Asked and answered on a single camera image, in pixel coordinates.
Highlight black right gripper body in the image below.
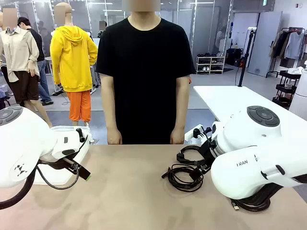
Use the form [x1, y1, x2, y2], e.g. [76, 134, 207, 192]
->
[198, 138, 218, 168]

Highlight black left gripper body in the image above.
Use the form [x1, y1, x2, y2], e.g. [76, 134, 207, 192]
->
[39, 149, 83, 170]

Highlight black power cord with plug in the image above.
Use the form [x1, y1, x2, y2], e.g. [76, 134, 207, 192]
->
[177, 145, 208, 166]

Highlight short black USB cable coil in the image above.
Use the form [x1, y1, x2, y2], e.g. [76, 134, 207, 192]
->
[161, 163, 205, 192]

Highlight person's left forearm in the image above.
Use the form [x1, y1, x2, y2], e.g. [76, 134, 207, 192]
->
[171, 95, 190, 130]

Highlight person's right forearm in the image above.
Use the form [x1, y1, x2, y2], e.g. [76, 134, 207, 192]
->
[102, 95, 120, 131]

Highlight person's left hand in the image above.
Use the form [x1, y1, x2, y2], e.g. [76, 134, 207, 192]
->
[169, 126, 185, 144]

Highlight person's right hand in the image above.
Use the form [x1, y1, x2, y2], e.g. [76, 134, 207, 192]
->
[107, 128, 123, 145]

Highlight clear plastic storage bin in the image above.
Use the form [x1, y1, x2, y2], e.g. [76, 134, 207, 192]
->
[33, 126, 92, 185]

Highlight white table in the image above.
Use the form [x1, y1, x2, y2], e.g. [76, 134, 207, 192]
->
[193, 85, 307, 135]

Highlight white shoe rack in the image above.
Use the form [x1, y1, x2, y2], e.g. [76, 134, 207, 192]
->
[196, 56, 226, 75]

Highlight black luggage bags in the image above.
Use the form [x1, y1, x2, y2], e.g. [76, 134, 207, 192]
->
[226, 47, 245, 67]

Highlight black utility cart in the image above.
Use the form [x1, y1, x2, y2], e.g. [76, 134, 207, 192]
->
[272, 69, 302, 109]

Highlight person in black t-shirt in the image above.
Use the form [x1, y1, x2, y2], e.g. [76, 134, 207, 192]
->
[95, 0, 196, 145]

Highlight mannequin in yellow hoodie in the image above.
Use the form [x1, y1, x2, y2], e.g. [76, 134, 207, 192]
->
[49, 2, 99, 127]

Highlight background person black shirt jeans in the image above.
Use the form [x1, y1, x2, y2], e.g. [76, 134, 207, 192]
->
[18, 16, 55, 106]

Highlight grey partition panel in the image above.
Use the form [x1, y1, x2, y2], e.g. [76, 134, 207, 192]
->
[247, 11, 283, 78]

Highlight beige hanging coat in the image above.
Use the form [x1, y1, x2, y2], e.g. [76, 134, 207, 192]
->
[268, 31, 283, 58]

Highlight dark hanging jacket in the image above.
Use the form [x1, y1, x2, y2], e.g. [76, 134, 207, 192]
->
[273, 31, 291, 59]

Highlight light blue hanging shirt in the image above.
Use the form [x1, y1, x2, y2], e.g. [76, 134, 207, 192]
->
[285, 32, 305, 60]

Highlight black clothes rack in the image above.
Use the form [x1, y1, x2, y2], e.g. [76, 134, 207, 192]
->
[265, 27, 307, 79]

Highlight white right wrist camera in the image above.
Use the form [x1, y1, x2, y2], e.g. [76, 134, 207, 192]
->
[184, 124, 205, 142]

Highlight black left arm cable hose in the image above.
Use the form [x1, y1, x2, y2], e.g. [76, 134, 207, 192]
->
[0, 165, 80, 210]

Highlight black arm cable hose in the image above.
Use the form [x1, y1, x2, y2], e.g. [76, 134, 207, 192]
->
[261, 174, 307, 202]
[0, 165, 80, 210]

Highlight long black USB extension cable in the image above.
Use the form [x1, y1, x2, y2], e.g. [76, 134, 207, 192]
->
[230, 185, 280, 212]

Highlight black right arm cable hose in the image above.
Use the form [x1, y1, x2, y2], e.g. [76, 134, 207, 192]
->
[261, 174, 307, 202]

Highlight black pole camera stand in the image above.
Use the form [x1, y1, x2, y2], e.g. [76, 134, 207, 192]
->
[236, 27, 257, 87]

